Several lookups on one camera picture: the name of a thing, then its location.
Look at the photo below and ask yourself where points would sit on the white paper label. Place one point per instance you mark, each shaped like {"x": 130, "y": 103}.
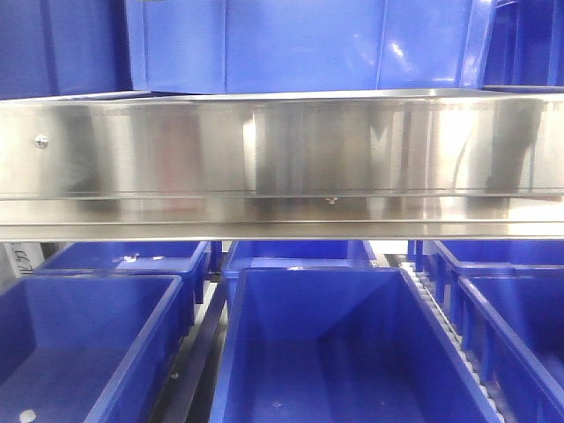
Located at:
{"x": 19, "y": 258}

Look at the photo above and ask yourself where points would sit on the blue bin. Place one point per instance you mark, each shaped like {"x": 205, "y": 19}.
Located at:
{"x": 513, "y": 330}
{"x": 76, "y": 349}
{"x": 339, "y": 345}
{"x": 293, "y": 254}
{"x": 188, "y": 259}
{"x": 445, "y": 262}

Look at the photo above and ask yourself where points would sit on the blue crate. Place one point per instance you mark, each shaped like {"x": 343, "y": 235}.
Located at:
{"x": 212, "y": 47}
{"x": 52, "y": 48}
{"x": 526, "y": 45}

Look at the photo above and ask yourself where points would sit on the stainless steel shelf front panel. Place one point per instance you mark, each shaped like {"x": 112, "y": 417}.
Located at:
{"x": 403, "y": 164}

